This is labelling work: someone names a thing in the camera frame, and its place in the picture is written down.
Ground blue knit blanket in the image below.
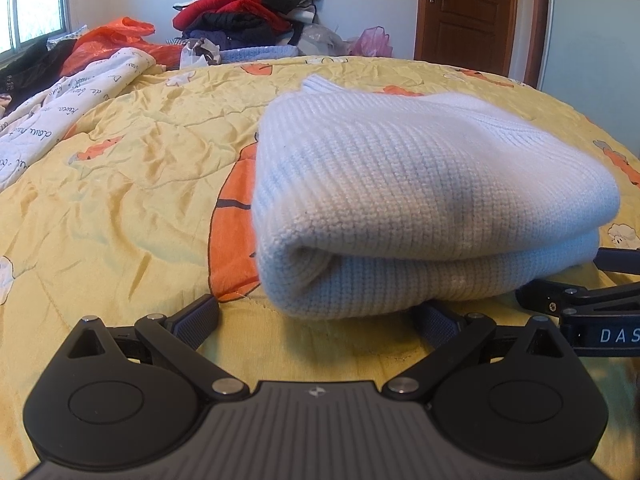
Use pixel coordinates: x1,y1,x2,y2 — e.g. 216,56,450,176
218,45,298,65

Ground pile of clothes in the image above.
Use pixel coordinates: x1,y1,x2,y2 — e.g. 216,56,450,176
172,0,326,53

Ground pink plastic bag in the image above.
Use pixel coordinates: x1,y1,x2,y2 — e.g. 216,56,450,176
348,25,393,58

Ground yellow printed bedspread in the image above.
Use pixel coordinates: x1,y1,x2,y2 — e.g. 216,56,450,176
0,55,640,461

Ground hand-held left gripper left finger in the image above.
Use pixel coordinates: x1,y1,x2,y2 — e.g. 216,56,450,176
47,294,251,401

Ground white plastic bag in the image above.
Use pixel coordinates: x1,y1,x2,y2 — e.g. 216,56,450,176
180,37,223,68

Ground window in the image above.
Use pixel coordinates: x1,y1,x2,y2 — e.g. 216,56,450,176
0,0,71,53

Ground orange plastic bag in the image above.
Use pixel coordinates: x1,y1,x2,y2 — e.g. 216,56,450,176
60,16,186,78

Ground white wardrobe with flower stickers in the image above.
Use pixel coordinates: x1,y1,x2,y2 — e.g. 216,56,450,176
542,0,640,161

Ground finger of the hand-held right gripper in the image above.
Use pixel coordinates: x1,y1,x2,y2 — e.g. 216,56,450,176
515,280,640,322
594,247,640,277

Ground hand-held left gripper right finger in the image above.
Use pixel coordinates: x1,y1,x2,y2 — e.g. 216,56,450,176
381,301,576,403

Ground brown wooden door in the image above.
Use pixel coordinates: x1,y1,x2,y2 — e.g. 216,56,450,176
414,0,551,88

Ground clear plastic bag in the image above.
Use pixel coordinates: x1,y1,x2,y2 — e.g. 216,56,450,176
295,24,351,57

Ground black clothes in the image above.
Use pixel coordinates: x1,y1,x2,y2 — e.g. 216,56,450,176
0,37,78,116

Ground white printed quilt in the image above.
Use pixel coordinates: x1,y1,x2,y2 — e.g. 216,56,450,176
0,47,166,193

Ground white knit sweater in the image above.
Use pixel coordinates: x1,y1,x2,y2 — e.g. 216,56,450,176
250,74,622,322

